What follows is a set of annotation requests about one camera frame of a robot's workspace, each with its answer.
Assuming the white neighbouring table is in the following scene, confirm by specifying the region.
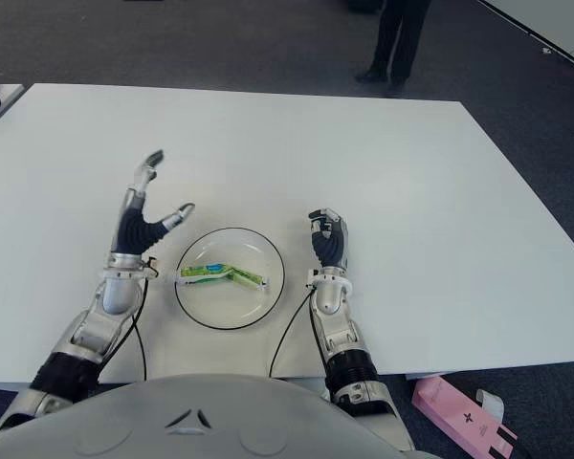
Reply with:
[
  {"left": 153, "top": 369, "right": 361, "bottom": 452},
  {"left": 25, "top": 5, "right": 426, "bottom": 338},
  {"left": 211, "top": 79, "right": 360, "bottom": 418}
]
[{"left": 477, "top": 0, "right": 574, "bottom": 76}]

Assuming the grey robot torso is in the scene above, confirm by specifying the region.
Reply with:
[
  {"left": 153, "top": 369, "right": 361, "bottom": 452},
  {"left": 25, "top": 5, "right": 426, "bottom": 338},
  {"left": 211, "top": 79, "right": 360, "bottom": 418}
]
[{"left": 0, "top": 373, "right": 415, "bottom": 459}]

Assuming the white side table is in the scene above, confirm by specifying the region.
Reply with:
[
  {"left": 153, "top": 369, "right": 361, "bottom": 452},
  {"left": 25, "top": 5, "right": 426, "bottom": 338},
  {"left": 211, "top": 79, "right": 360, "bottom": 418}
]
[{"left": 0, "top": 83, "right": 26, "bottom": 138}]

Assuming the green white toothpaste tube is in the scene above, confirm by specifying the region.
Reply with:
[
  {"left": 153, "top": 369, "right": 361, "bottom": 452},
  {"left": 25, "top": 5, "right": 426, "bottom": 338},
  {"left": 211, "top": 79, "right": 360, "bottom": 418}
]
[{"left": 174, "top": 261, "right": 272, "bottom": 293}]

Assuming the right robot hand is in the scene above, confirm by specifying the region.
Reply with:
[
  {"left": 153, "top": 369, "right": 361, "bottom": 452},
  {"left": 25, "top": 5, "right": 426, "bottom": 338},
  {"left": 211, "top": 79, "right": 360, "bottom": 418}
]
[{"left": 307, "top": 208, "right": 349, "bottom": 272}]

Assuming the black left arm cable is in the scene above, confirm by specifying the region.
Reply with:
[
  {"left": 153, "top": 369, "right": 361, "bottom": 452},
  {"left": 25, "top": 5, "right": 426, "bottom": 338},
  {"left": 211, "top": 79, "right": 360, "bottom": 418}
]
[{"left": 129, "top": 279, "right": 149, "bottom": 382}]

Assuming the white strap loop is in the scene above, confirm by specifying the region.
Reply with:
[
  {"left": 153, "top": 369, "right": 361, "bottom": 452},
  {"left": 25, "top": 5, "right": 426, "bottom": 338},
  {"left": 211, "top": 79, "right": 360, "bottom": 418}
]
[{"left": 475, "top": 388, "right": 507, "bottom": 425}]

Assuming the standing person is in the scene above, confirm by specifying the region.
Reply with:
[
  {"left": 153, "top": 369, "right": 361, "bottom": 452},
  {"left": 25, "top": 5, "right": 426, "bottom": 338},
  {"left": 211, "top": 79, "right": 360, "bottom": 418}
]
[{"left": 353, "top": 0, "right": 430, "bottom": 93}]

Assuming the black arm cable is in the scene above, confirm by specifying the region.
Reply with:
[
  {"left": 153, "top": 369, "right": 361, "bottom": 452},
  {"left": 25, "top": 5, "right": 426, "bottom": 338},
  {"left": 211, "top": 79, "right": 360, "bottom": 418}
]
[
  {"left": 129, "top": 279, "right": 149, "bottom": 382},
  {"left": 269, "top": 286, "right": 312, "bottom": 379}
]

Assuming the white plate black rim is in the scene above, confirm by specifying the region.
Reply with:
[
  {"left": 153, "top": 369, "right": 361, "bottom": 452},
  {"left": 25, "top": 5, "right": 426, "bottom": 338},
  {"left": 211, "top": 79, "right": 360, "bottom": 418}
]
[{"left": 173, "top": 227, "right": 286, "bottom": 331}]

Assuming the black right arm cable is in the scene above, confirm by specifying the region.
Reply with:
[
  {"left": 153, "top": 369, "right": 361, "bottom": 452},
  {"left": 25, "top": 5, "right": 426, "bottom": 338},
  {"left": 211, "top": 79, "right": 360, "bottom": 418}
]
[{"left": 269, "top": 286, "right": 312, "bottom": 379}]

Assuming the pink cardboard box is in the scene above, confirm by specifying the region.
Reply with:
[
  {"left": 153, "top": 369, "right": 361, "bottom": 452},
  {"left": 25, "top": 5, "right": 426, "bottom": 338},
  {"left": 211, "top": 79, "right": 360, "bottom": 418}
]
[{"left": 410, "top": 375, "right": 519, "bottom": 459}]

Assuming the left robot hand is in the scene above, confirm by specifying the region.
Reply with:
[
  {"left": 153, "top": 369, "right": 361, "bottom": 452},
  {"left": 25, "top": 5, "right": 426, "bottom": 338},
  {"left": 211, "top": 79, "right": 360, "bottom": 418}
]
[{"left": 108, "top": 148, "right": 196, "bottom": 270}]

